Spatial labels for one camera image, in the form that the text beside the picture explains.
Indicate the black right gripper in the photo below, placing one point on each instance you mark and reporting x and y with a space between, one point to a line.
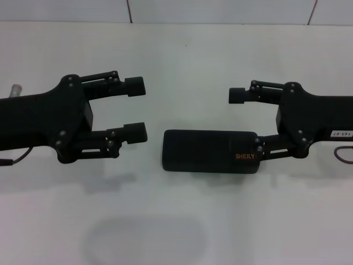
309 116

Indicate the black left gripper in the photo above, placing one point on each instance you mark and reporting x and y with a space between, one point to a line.
41 121

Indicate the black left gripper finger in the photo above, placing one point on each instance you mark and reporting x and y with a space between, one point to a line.
136 133
135 86

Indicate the black glasses case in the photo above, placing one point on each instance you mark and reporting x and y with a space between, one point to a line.
193 150

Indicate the left gripper silver connector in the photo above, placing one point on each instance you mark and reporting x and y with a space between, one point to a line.
16 91

